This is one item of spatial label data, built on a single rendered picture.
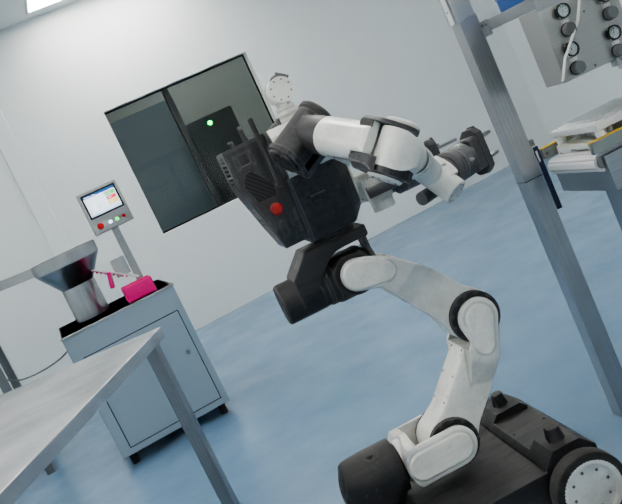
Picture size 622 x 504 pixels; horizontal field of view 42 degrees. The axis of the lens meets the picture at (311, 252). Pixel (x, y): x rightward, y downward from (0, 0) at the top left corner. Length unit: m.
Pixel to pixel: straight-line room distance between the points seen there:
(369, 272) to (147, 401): 2.44
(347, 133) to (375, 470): 0.95
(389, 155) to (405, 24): 6.28
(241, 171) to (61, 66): 5.18
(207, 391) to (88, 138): 3.22
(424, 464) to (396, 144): 0.93
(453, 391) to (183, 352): 2.31
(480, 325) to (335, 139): 0.72
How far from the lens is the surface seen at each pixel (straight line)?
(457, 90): 8.05
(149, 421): 4.37
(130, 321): 4.28
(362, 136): 1.70
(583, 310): 2.59
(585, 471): 2.22
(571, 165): 2.37
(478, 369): 2.25
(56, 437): 1.84
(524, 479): 2.24
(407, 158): 1.69
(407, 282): 2.14
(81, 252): 4.41
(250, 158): 2.01
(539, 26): 2.20
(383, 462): 2.24
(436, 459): 2.24
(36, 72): 7.10
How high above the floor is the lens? 1.23
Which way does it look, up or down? 9 degrees down
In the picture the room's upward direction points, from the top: 25 degrees counter-clockwise
